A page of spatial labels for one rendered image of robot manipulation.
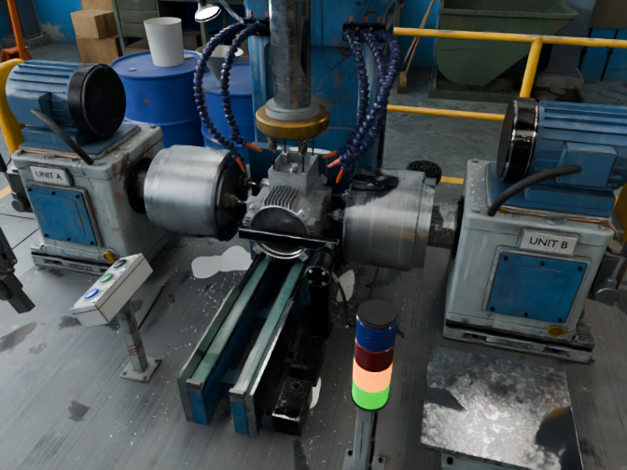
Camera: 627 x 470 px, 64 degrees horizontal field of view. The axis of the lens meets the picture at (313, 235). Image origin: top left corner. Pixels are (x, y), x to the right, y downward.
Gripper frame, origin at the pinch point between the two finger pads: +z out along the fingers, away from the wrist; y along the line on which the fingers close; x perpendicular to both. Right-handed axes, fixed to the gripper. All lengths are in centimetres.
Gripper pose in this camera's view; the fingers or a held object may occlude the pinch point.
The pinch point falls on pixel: (14, 294)
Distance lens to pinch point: 99.1
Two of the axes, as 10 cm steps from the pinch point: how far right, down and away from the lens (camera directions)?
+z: 3.9, 8.1, 4.3
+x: -8.9, 2.0, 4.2
